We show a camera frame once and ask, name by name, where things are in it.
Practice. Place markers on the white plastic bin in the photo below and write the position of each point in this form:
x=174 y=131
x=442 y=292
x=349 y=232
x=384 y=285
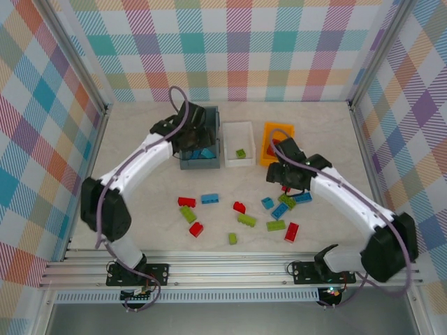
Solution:
x=238 y=137

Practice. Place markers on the small green lego brick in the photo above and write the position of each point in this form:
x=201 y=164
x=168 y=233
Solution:
x=240 y=153
x=233 y=238

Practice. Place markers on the long green lego brick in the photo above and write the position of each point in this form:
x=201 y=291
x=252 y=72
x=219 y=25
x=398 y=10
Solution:
x=247 y=220
x=187 y=214
x=287 y=200
x=276 y=226

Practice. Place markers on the small circuit board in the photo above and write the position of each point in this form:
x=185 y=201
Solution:
x=138 y=296
x=331 y=292

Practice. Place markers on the grey plastic bin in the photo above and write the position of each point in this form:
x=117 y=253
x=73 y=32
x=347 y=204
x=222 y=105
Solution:
x=199 y=164

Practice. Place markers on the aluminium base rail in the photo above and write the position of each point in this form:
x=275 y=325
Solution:
x=227 y=268

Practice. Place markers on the yellow plastic bin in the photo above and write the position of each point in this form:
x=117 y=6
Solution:
x=268 y=128

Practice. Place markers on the aluminium frame post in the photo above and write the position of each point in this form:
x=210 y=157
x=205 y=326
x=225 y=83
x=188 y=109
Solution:
x=75 y=56
x=375 y=52

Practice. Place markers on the long red lego brick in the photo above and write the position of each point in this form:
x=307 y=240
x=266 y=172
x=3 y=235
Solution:
x=186 y=202
x=291 y=232

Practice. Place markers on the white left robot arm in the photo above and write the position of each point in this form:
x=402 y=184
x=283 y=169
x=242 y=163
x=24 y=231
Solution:
x=139 y=161

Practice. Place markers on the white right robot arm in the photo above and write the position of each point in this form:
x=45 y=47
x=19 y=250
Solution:
x=349 y=199

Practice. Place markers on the long blue lego brick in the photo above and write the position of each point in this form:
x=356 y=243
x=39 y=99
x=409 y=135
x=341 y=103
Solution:
x=206 y=154
x=302 y=198
x=279 y=211
x=210 y=199

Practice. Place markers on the small blue lego brick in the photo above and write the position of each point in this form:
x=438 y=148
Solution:
x=267 y=203

